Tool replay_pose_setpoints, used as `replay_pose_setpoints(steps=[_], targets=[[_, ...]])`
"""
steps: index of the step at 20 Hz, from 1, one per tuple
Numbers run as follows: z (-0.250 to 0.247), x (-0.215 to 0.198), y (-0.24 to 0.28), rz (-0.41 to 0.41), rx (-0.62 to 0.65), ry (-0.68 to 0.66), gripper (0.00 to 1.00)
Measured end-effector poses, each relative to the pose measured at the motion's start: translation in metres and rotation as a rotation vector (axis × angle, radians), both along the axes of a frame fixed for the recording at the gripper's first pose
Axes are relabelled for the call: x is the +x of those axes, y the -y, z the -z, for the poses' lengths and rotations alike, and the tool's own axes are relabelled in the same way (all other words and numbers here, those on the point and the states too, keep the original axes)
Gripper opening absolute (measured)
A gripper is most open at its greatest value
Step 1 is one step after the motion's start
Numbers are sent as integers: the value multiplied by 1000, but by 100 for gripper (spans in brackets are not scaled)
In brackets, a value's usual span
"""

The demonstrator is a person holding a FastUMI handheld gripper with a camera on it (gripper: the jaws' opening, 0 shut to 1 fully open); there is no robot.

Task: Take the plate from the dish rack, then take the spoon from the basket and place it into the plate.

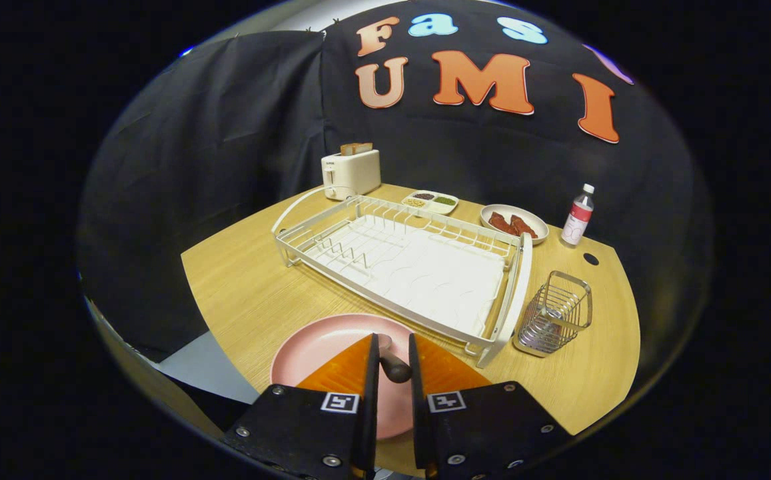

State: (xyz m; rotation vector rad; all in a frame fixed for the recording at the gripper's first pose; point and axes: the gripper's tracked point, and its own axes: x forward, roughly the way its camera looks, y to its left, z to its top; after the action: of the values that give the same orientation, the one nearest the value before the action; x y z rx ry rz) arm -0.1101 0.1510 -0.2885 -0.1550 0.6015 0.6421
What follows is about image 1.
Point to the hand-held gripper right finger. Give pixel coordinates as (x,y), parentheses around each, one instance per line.
(492,426)

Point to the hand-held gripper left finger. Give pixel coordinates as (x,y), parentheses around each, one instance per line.
(292,426)

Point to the pink plate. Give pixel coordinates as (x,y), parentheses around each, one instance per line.
(318,346)

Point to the white plate with steaks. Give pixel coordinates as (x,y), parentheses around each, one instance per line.
(540,233)

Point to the brown steak piece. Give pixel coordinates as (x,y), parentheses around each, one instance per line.
(524,226)
(502,222)

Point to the clear red-label water bottle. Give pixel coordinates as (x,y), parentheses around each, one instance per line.
(577,223)

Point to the white divided bean tray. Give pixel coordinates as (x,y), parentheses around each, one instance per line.
(440,208)

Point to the white toaster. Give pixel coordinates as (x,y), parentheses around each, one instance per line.
(355,174)

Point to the toast slice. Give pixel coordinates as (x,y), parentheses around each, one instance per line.
(356,148)

